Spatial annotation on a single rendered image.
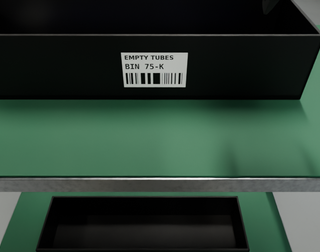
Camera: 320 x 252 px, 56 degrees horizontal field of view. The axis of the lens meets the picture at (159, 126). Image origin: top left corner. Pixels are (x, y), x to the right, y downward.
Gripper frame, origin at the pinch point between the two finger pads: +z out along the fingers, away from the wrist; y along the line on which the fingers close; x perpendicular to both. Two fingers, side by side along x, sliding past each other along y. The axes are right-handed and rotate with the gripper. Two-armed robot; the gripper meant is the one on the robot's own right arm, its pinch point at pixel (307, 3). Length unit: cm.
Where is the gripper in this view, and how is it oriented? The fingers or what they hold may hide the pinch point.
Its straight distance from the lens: 38.7
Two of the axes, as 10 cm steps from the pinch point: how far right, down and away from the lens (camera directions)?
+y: -10.0, 0.1, 0.0
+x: 0.1, 9.3, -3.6
